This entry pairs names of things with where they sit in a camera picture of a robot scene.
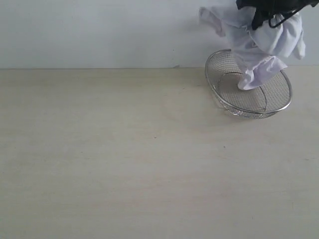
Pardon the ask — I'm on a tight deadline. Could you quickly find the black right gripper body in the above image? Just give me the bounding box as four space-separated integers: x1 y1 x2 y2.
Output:
236 0 314 30

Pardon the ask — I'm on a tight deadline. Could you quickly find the white t-shirt red logo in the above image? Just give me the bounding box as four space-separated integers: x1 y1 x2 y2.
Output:
198 2 306 91

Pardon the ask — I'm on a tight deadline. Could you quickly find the metal wire mesh basket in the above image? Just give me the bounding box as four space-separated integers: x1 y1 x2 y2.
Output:
205 49 293 119

